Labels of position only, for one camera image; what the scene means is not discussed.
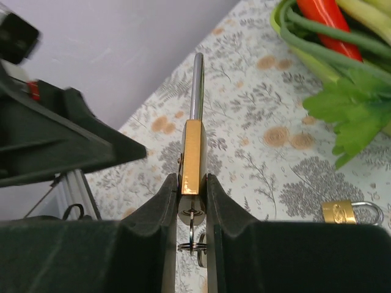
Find red orange pepper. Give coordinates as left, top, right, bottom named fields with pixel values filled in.
left=296, top=0, right=363, bottom=62

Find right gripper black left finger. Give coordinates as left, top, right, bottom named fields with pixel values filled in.
left=1, top=174, right=177, bottom=292

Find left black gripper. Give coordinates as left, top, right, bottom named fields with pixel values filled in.
left=1, top=66, right=147, bottom=187

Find green celery leaves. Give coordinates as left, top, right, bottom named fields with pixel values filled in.
left=302, top=68, right=390, bottom=168

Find green long beans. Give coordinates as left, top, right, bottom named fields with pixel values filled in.
left=271, top=1, right=390, bottom=83

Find green plastic basket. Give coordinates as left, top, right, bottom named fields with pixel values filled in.
left=270, top=0, right=391, bottom=135

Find floral table mat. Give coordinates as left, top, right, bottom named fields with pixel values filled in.
left=88, top=1, right=390, bottom=230

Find small brass padlock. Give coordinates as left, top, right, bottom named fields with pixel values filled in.
left=321, top=200, right=384, bottom=226

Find large brass padlock with keys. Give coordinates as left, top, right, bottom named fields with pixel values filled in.
left=178, top=52, right=207, bottom=268

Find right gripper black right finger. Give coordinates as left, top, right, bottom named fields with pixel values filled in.
left=206, top=175, right=390, bottom=292

